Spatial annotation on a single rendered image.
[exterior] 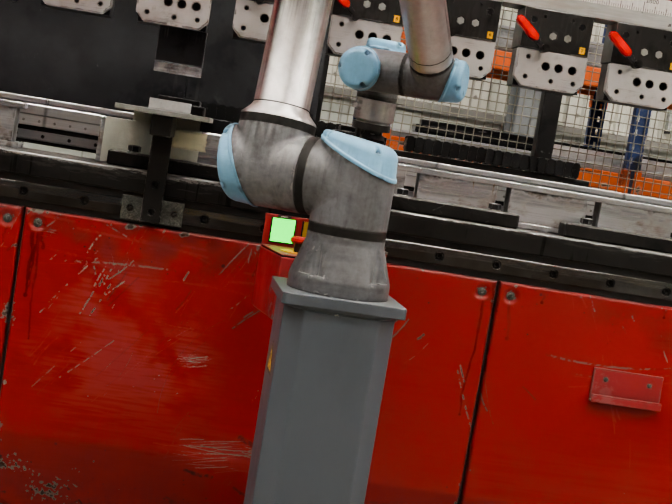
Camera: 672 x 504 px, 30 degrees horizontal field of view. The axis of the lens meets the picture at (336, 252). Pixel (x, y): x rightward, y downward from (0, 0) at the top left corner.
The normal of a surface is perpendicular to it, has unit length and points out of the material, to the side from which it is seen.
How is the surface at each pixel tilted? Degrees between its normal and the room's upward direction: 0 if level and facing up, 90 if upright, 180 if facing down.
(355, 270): 72
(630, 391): 90
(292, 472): 90
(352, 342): 90
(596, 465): 90
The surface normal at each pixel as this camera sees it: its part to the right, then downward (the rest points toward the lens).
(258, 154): -0.29, -0.10
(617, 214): 0.07, 0.10
